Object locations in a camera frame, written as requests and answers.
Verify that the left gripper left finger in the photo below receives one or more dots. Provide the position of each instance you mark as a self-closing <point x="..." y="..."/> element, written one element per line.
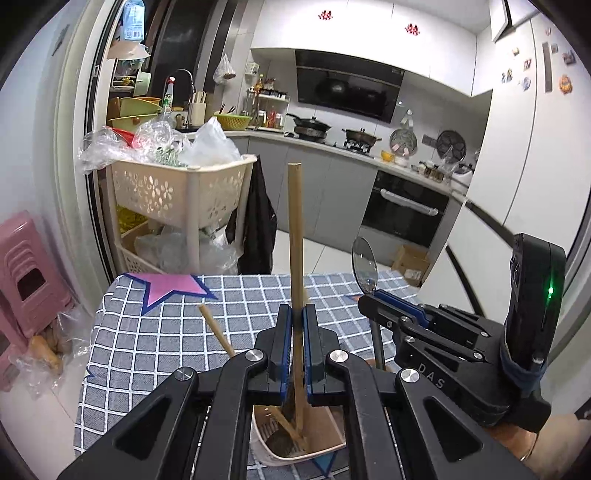
<point x="195" y="425"/>

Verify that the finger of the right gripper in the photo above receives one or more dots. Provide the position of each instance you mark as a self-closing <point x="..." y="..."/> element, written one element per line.
<point x="387" y="316"/>
<point x="407" y="307"/>

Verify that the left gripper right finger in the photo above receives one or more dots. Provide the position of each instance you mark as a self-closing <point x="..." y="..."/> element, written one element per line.
<point x="398" y="425"/>

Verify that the grey spoon long handle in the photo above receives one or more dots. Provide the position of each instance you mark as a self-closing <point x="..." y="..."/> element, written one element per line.
<point x="366" y="273"/>

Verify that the plain bamboo chopstick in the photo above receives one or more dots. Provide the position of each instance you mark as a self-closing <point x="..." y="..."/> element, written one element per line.
<point x="296" y="219"/>
<point x="216" y="330"/>

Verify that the person right hand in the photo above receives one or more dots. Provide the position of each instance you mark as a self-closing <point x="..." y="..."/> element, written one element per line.
<point x="561" y="450"/>

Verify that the cardboard box on floor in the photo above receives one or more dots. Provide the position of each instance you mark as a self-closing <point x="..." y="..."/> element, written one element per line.
<point x="412" y="263"/>

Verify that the beige utensil holder caddy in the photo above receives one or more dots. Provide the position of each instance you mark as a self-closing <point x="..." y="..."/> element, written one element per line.
<point x="323" y="433"/>

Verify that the black built-in oven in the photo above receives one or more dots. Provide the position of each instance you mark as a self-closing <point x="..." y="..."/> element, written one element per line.
<point x="405" y="209"/>

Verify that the blue checkered star tablecloth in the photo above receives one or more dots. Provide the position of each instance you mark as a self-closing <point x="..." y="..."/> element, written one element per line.
<point x="132" y="351"/>

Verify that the black hanging bag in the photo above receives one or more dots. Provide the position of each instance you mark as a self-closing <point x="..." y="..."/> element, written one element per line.
<point x="259" y="230"/>

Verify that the brown pot on stove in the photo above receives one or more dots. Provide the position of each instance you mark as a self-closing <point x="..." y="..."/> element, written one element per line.
<point x="359" y="141"/>

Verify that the black wok on stove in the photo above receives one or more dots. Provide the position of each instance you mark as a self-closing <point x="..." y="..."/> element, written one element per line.
<point x="310" y="128"/>

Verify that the small pink plastic stool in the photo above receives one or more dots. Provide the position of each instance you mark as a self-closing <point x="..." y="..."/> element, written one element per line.
<point x="13" y="344"/>

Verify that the tall pink stool stack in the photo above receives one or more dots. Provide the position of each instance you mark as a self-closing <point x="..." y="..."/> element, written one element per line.
<point x="33" y="292"/>

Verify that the beige plastic basket cart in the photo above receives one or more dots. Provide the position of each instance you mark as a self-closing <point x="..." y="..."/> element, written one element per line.
<point x="188" y="198"/>

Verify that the black range hood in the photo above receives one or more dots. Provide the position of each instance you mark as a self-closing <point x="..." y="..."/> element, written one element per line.
<point x="351" y="84"/>

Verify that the white plastic bag on cart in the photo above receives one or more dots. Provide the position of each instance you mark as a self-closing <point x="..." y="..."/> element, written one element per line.
<point x="209" y="147"/>

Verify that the green basket on counter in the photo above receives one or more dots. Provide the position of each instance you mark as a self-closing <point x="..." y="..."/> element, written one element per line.
<point x="232" y="122"/>

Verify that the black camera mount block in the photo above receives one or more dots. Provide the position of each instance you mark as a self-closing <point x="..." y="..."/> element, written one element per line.
<point x="537" y="269"/>

